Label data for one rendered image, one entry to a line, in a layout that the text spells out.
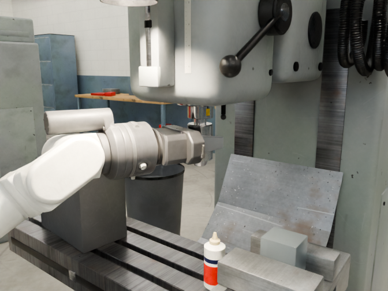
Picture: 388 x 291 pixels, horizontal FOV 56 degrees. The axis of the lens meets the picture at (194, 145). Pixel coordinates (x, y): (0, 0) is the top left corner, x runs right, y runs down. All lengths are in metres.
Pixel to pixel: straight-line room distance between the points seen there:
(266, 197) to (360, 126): 0.29
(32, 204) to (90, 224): 0.36
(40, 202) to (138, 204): 2.12
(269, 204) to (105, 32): 6.76
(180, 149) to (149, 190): 1.96
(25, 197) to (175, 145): 0.23
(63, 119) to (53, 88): 7.29
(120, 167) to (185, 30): 0.22
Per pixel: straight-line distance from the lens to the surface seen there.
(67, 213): 0.90
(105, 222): 0.88
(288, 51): 0.69
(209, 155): 0.65
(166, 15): 0.56
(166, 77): 0.55
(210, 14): 0.54
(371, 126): 0.92
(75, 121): 0.55
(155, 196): 2.56
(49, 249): 0.95
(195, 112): 0.63
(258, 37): 0.55
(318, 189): 0.95
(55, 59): 7.86
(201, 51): 0.54
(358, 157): 0.94
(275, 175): 1.00
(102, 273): 0.80
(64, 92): 7.96
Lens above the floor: 1.37
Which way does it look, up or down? 12 degrees down
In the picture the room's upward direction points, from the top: straight up
